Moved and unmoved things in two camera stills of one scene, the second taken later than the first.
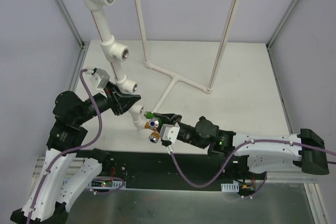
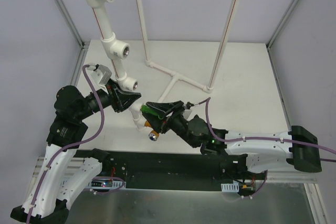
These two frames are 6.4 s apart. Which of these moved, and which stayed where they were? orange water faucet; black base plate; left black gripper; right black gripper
Moved: right black gripper
Stayed: black base plate; left black gripper; orange water faucet
